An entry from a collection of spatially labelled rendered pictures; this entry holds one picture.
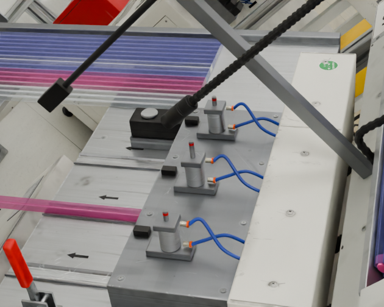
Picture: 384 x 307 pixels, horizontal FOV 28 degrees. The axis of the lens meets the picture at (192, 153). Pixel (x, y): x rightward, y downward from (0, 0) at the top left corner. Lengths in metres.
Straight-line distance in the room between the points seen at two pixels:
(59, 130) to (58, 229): 1.61
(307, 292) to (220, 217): 0.16
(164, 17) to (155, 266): 1.51
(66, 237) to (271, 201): 0.27
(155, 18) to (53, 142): 0.56
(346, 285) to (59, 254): 0.36
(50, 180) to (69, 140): 1.01
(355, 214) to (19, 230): 0.78
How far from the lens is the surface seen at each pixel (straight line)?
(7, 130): 2.45
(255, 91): 1.19
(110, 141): 1.12
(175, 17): 2.24
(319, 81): 1.05
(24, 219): 1.49
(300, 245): 0.79
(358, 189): 0.89
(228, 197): 0.89
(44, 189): 1.55
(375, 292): 0.67
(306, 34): 1.31
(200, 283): 0.79
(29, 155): 2.45
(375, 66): 1.12
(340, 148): 0.88
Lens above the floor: 1.74
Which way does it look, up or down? 36 degrees down
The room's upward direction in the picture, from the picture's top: 53 degrees clockwise
